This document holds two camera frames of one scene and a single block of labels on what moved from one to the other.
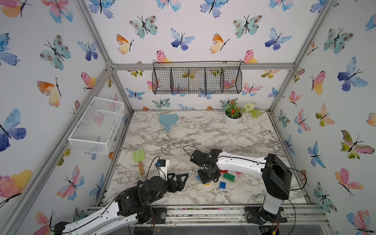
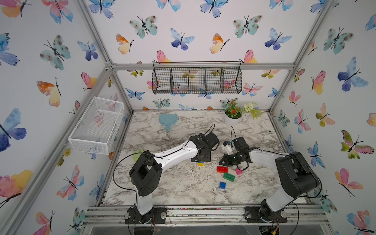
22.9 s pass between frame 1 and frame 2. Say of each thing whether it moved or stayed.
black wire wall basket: stayed
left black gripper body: moved
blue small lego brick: stayed
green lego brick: stayed
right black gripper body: moved
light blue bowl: stayed
